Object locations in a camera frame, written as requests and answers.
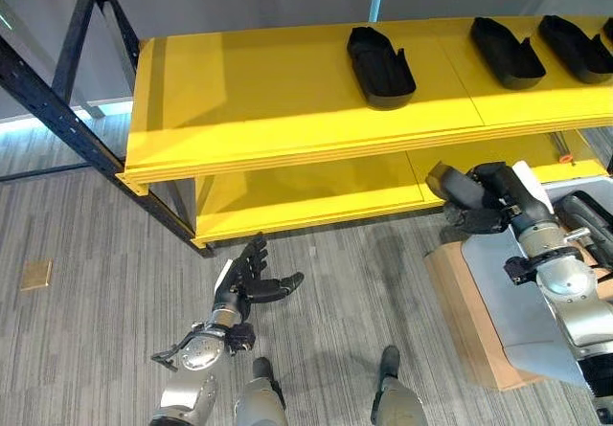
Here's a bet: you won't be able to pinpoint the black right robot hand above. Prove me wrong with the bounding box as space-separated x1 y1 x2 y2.
442 159 556 235

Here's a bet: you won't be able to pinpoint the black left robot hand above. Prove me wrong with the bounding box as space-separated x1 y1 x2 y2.
214 233 306 323

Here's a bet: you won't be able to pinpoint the black sole-shaped part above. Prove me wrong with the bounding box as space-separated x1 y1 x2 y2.
537 14 613 85
469 16 547 91
554 194 613 270
346 25 418 111
425 160 484 208

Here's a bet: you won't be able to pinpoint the yellow shelf board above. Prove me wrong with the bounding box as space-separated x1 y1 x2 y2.
191 128 610 249
114 13 613 197

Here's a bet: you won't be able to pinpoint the brown cardboard box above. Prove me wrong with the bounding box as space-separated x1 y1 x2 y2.
422 241 545 392

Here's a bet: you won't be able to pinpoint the silver left robot leg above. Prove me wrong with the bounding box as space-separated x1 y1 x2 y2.
234 356 289 426

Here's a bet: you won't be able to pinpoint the silver robot leg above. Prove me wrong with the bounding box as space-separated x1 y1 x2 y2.
370 345 430 426
234 356 289 426

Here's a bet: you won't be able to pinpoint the silver right robot leg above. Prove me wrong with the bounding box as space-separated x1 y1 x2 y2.
370 345 430 426

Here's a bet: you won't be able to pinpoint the brass floor plate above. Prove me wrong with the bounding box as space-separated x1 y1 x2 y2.
19 259 54 292

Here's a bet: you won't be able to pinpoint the black metal shelf frame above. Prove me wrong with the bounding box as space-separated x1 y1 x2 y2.
0 0 216 258

